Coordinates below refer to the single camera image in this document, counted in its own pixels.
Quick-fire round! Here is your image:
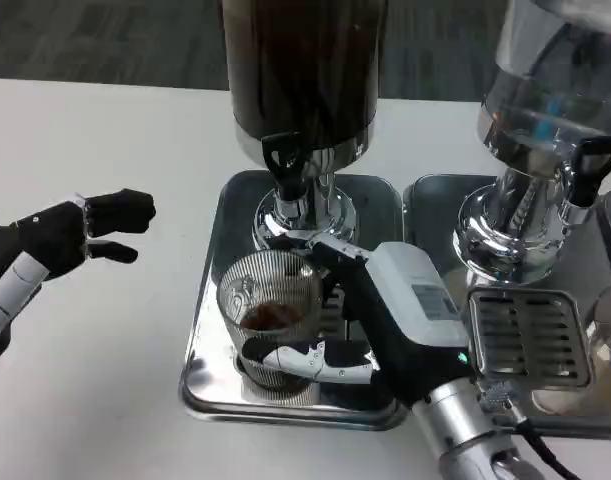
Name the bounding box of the clear drink dispenser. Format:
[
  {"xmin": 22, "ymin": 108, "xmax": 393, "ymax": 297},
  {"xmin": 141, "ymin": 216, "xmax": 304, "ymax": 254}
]
[{"xmin": 452, "ymin": 0, "xmax": 611, "ymax": 286}]

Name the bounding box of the steel drip tray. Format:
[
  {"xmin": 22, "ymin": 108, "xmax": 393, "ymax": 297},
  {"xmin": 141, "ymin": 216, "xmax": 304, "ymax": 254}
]
[
  {"xmin": 179, "ymin": 169, "xmax": 411, "ymax": 431},
  {"xmin": 402, "ymin": 173, "xmax": 611, "ymax": 434}
]

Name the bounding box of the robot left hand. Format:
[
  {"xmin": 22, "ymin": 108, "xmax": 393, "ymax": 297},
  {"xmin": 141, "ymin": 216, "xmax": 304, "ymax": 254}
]
[{"xmin": 0, "ymin": 188, "xmax": 157, "ymax": 371}]

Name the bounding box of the black tap of clear dispenser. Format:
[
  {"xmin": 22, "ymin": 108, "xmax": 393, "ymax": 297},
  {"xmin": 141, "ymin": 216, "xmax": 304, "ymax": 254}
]
[{"xmin": 567, "ymin": 141, "xmax": 611, "ymax": 209}]

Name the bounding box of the dark drink dispenser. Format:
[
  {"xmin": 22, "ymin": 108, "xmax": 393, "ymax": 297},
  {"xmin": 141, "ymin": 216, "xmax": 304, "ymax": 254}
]
[{"xmin": 219, "ymin": 0, "xmax": 390, "ymax": 261}]

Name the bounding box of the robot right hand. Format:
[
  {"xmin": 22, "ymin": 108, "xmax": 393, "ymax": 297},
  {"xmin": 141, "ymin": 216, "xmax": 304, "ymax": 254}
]
[{"xmin": 239, "ymin": 232, "xmax": 474, "ymax": 406}]

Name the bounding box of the black tap of dark dispenser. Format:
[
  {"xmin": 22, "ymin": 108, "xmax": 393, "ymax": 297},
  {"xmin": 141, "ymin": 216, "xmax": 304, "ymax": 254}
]
[{"xmin": 260, "ymin": 133, "xmax": 306, "ymax": 200}]

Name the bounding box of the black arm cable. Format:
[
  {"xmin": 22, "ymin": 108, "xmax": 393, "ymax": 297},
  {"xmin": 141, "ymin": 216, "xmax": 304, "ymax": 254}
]
[{"xmin": 514, "ymin": 417, "xmax": 586, "ymax": 480}]

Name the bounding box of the clear ribbed glass cup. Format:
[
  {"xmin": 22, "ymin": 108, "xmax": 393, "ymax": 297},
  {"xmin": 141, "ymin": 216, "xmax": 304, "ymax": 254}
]
[{"xmin": 217, "ymin": 251, "xmax": 326, "ymax": 396}]

